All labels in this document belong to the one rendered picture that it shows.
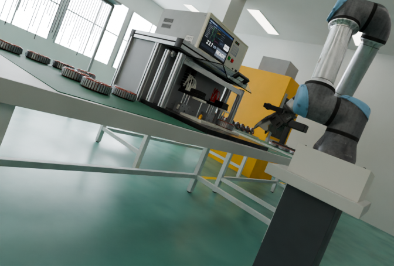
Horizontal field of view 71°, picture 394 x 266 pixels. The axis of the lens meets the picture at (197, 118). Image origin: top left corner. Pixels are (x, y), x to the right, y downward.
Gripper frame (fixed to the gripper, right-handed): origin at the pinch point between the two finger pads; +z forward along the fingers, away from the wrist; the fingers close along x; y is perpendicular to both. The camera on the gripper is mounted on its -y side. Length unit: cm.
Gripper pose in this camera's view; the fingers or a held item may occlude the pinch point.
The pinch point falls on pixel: (258, 130)
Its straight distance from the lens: 151.8
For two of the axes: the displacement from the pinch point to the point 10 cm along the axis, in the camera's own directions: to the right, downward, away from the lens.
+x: 6.0, 2.1, 7.8
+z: -6.8, 6.4, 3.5
